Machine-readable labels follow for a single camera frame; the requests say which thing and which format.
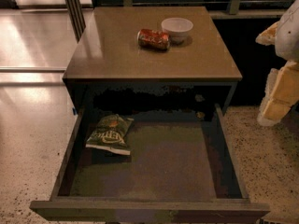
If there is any brown cabinet counter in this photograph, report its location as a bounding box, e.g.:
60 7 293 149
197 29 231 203
63 7 242 123

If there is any white bowl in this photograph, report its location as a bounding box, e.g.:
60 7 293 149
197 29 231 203
161 18 193 44

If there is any green jalapeno chip bag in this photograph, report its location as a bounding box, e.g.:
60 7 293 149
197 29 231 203
86 114 134 156

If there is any open top drawer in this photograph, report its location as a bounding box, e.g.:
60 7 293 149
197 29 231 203
30 109 269 224

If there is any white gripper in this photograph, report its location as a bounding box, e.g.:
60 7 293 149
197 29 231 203
255 0 299 126

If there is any red crushed soda can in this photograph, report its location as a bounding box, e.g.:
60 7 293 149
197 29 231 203
137 29 170 51

